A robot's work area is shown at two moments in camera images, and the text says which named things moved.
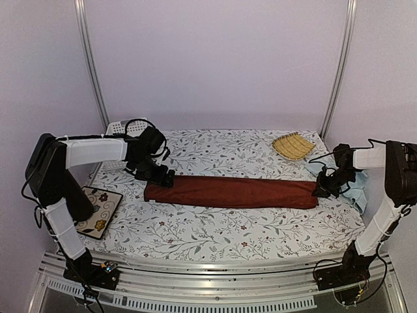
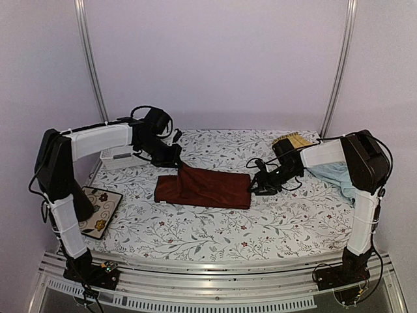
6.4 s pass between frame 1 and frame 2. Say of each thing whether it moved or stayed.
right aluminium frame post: stayed
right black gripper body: moved
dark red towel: moved
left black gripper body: moved
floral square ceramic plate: stayed
